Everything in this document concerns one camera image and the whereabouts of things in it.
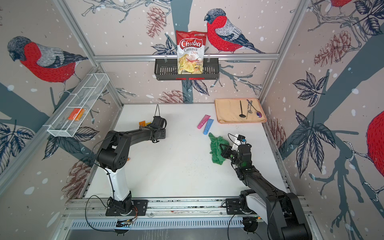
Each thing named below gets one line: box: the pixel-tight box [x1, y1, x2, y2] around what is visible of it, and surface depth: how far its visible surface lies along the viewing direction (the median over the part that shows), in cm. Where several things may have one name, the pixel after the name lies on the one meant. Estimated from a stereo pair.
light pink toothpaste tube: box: [197, 114, 211, 130], surface depth 109 cm
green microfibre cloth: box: [208, 132, 230, 166], surface depth 92 cm
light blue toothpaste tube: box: [203, 118, 214, 135], surface depth 108 cm
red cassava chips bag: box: [176, 30, 208, 75], surface depth 87 cm
